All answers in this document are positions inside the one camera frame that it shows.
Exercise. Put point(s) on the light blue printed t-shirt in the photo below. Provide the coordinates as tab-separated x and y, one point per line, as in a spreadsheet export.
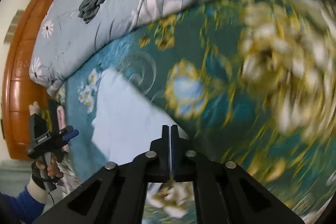
126	119

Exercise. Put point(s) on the person's left hand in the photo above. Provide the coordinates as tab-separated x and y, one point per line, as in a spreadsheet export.
53	170

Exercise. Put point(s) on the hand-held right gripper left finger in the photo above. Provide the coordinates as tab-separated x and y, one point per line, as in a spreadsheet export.
165	146

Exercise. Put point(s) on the wooden headboard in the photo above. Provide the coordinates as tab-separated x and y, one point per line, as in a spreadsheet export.
21	82

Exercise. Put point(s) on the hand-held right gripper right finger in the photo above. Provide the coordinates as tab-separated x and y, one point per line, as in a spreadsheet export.
176	146

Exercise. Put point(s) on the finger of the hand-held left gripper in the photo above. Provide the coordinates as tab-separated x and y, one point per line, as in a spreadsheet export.
67	130
73	133

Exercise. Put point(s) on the grey-blue daisy print duvet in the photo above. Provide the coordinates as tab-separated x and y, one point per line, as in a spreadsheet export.
110	16

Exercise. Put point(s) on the pink cloth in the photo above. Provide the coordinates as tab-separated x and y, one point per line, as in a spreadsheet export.
61	116

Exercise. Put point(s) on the person's left forearm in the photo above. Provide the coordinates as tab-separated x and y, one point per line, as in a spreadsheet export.
23	205

